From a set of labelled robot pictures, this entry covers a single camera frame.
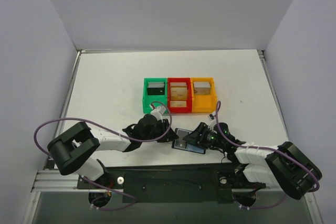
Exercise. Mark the blue credit card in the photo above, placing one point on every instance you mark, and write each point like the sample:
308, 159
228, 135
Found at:
195, 149

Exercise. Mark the black card stack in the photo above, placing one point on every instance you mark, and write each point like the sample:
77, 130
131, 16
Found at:
155, 88

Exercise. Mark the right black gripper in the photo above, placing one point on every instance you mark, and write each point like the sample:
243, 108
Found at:
200, 134

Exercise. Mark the orange plastic bin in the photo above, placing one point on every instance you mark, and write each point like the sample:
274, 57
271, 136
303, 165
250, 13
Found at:
204, 103

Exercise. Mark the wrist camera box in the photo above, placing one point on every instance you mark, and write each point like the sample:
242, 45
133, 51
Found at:
158, 112
212, 119

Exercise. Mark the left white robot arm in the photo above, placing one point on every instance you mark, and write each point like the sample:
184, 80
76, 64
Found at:
72, 149

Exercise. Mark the dark grey credit card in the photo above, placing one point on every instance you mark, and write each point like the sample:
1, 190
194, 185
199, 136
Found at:
181, 144

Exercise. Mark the green plastic bin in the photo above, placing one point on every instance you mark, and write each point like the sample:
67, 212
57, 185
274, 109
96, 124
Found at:
156, 100

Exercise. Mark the red plastic bin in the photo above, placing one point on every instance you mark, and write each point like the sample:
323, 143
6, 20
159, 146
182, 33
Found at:
184, 110

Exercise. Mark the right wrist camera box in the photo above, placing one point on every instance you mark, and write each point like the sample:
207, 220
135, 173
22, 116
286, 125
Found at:
212, 119

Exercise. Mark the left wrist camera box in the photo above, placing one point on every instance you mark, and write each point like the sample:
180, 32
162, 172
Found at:
158, 112

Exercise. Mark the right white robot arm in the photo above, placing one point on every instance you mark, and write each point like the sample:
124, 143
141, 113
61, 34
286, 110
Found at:
283, 166

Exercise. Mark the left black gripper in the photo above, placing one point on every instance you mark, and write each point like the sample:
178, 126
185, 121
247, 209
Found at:
163, 130

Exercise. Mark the aluminium frame rail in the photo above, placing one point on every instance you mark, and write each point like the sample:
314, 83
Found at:
50, 180

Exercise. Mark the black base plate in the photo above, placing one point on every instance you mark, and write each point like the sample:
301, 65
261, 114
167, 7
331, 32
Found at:
196, 183

